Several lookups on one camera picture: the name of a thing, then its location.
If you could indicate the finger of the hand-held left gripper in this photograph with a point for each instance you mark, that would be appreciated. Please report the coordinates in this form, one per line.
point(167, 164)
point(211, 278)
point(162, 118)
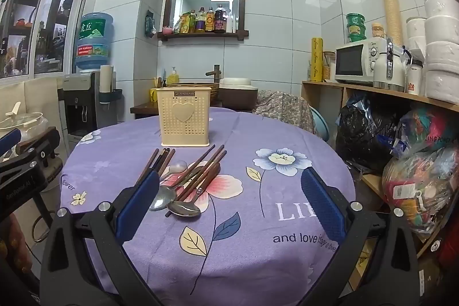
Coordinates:
point(45, 144)
point(9, 141)

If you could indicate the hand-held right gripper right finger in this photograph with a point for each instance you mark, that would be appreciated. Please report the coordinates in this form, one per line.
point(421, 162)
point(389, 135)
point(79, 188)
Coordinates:
point(322, 204)

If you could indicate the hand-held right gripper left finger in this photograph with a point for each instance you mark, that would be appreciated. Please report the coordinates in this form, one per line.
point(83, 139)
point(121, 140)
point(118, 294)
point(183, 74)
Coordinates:
point(138, 207)

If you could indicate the shiny metal spoon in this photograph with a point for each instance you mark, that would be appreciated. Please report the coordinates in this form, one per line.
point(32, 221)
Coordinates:
point(161, 198)

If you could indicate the matte grey spoon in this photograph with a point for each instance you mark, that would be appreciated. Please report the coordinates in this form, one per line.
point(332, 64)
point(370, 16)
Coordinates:
point(178, 167)

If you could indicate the pile of wooden chopsticks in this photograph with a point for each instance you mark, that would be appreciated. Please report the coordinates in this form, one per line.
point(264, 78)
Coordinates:
point(202, 166)

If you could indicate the beige perforated utensil holder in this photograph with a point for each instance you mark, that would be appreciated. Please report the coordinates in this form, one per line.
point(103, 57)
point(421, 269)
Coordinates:
point(184, 119)

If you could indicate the white pot with glass lid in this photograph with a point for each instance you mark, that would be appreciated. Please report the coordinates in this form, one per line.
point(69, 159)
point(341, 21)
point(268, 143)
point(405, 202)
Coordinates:
point(21, 123)

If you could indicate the grey water dispenser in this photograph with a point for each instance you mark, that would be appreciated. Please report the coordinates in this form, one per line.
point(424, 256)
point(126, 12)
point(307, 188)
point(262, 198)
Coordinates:
point(80, 109)

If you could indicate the purple floral tablecloth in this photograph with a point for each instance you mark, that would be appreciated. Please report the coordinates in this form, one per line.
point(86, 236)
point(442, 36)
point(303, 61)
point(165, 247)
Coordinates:
point(251, 205)

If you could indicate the black plastic bag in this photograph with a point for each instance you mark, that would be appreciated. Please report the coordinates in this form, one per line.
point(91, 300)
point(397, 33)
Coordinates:
point(362, 134)

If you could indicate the blue plastic basin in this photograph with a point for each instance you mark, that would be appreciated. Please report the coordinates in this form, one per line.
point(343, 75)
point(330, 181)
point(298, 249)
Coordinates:
point(321, 123)

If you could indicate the dark grey cup holder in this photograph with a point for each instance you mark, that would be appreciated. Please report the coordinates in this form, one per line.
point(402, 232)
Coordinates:
point(112, 96)

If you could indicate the white paper cup tube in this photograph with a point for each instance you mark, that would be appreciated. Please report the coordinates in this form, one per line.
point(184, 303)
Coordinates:
point(106, 78)

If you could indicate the clear bag of colourful goods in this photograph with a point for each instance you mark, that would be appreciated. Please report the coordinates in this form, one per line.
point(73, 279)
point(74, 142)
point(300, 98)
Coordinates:
point(419, 191)

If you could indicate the floral patterned cloth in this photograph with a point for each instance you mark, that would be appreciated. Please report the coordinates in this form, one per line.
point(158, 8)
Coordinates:
point(283, 109)

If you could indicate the yellow cup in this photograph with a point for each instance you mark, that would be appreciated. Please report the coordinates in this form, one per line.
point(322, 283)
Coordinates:
point(153, 95)

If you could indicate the blue water bottle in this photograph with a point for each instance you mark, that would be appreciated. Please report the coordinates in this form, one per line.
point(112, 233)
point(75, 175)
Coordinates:
point(94, 40)

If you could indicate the white framed window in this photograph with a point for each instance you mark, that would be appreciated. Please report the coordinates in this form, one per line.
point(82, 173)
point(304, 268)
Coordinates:
point(39, 26)

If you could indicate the wooden shelf unit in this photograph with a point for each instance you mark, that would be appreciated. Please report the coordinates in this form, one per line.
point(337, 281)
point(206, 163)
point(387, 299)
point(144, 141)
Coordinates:
point(358, 91)

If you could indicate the colourful printed bag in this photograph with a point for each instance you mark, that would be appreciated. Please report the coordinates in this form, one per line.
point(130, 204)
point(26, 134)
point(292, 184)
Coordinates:
point(430, 126)

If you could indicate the yellow soap bottle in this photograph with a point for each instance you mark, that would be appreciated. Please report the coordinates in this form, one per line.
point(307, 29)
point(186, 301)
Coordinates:
point(173, 77)

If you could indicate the dark bucket with white lid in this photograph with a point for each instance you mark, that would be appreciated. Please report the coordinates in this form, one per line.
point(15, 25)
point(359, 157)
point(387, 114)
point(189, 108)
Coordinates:
point(238, 94)

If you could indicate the glass jar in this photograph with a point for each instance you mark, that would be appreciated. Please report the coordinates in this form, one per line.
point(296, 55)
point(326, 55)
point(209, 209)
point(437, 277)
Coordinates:
point(329, 65)

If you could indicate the woven basin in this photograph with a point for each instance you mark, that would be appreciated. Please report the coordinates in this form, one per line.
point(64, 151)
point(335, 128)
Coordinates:
point(214, 91)

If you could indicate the white microwave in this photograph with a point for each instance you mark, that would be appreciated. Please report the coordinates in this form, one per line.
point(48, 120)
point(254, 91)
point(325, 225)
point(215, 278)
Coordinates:
point(353, 62)

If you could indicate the yellow roll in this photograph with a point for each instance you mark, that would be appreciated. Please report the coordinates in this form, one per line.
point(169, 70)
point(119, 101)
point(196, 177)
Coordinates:
point(317, 58)

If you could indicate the white electric kettle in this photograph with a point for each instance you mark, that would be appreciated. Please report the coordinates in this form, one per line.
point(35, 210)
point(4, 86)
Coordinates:
point(389, 65)

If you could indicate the wooden faucet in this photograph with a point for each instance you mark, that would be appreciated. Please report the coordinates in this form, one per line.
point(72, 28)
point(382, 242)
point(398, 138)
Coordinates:
point(214, 73)

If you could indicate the white thermos bottle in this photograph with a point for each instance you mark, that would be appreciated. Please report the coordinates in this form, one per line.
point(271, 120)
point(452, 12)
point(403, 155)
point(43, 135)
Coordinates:
point(415, 78)

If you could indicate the small pink cup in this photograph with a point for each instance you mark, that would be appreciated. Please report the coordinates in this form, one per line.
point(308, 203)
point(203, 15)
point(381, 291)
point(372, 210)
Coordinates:
point(166, 30)

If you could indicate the green tub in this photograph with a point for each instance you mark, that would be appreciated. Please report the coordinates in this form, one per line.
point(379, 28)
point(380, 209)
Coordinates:
point(356, 38)
point(355, 29)
point(355, 18)

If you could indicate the jar with yellow lid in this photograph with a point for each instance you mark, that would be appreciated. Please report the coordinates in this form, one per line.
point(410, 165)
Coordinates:
point(378, 30)

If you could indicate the yellow food packet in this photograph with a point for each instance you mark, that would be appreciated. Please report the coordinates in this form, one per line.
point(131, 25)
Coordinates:
point(182, 23)

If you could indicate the yellow oil bottle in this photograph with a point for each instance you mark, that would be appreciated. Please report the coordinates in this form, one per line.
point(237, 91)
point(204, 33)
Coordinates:
point(193, 22)

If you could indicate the amber sauce bottle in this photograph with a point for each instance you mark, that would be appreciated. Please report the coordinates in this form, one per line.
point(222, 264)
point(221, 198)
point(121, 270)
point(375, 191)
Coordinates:
point(201, 21)

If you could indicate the slim dark sauce bottle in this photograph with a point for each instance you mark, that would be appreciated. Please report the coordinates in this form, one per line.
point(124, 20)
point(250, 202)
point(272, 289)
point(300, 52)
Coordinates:
point(210, 20)

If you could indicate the large dark sauce bottle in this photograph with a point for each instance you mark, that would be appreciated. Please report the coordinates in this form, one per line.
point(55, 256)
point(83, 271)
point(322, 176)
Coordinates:
point(220, 19)

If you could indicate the stack of paper cups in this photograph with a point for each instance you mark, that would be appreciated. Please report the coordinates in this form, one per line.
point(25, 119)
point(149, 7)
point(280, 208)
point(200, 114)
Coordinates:
point(389, 1)

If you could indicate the stack of toilet paper rolls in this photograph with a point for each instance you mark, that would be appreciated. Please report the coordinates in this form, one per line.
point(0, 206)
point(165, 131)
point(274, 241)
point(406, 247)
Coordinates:
point(439, 22)

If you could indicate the green wall packet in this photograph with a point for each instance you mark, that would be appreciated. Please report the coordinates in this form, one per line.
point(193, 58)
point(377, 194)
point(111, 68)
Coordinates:
point(150, 24)

